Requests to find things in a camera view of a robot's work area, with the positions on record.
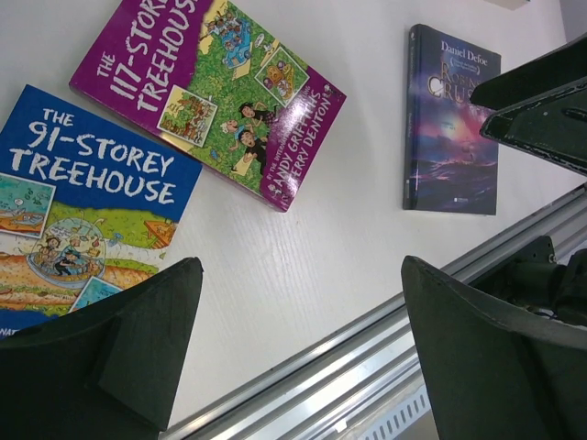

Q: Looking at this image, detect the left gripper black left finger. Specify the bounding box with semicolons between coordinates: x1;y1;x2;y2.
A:
1;258;204;439

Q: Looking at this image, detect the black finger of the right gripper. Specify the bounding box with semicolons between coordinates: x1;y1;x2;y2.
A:
471;34;586;110
480;78;586;175

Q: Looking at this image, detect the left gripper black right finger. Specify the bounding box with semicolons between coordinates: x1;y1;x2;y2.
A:
401;256;586;439

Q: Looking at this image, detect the blue 91-Storey Treehouse book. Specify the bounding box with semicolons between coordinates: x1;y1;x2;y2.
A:
1;85;202;337

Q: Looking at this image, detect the purple 117-Storey Treehouse book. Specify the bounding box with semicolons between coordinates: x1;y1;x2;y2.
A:
70;0;346;212

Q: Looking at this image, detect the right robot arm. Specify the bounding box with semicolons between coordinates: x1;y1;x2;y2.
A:
471;36;586;325

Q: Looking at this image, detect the dark Robinson Crusoe book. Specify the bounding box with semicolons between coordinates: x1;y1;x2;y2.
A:
403;24;502;215

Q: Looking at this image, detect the perforated grey cable duct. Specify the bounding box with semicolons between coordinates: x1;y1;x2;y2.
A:
358;384;431;440

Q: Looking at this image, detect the aluminium mounting rail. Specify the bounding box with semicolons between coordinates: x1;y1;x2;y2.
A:
161;182;587;440

